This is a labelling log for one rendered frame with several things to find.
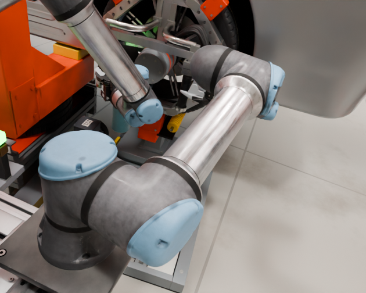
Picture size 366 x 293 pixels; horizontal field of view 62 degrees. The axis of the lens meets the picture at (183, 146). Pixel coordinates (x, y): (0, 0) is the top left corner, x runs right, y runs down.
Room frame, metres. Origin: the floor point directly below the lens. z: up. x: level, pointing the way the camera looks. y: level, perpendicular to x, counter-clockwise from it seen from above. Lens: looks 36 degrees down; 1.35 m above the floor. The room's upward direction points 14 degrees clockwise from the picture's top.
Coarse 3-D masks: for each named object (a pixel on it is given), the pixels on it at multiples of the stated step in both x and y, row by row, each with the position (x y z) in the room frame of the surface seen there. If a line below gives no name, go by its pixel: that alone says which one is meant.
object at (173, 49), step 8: (120, 32) 1.11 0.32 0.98; (128, 32) 1.13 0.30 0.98; (128, 40) 1.11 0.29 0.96; (136, 40) 1.11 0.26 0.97; (144, 40) 1.10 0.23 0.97; (152, 40) 1.11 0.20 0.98; (152, 48) 1.10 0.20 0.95; (160, 48) 1.10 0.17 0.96; (168, 48) 1.09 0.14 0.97; (176, 48) 1.09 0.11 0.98; (184, 48) 1.10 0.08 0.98; (184, 56) 1.09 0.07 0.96
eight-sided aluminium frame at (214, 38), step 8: (128, 0) 1.31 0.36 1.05; (136, 0) 1.30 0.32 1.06; (168, 0) 1.29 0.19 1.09; (176, 0) 1.29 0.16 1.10; (184, 0) 1.33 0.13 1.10; (192, 0) 1.28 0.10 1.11; (200, 0) 1.32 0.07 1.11; (120, 8) 1.32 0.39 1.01; (128, 8) 1.31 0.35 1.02; (192, 8) 1.28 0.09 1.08; (104, 16) 1.32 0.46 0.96; (112, 16) 1.31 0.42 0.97; (120, 16) 1.36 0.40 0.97; (200, 16) 1.28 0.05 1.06; (200, 24) 1.28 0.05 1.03; (208, 24) 1.27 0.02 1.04; (208, 32) 1.27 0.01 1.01; (216, 32) 1.29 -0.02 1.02; (216, 40) 1.27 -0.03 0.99; (168, 104) 1.33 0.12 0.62; (192, 104) 1.27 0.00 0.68; (168, 112) 1.28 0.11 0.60; (176, 112) 1.28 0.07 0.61
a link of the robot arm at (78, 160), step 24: (48, 144) 0.35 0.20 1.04; (72, 144) 0.36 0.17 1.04; (96, 144) 0.37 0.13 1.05; (48, 168) 0.31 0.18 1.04; (72, 168) 0.30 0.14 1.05; (96, 168) 0.32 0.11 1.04; (48, 192) 0.31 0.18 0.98; (72, 192) 0.30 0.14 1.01; (96, 192) 0.29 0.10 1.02; (48, 216) 0.31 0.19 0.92; (72, 216) 0.30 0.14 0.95
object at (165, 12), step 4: (164, 4) 1.30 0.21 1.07; (168, 4) 1.30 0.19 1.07; (164, 8) 1.30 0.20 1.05; (168, 8) 1.30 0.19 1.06; (164, 12) 1.30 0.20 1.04; (168, 12) 1.29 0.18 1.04; (164, 16) 1.30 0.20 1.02; (168, 16) 1.29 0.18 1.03; (164, 20) 1.30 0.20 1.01; (164, 24) 1.30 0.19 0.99; (160, 28) 1.30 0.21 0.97; (160, 32) 1.30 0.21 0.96; (160, 36) 1.30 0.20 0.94; (160, 40) 1.30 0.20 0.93; (164, 40) 1.29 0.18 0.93
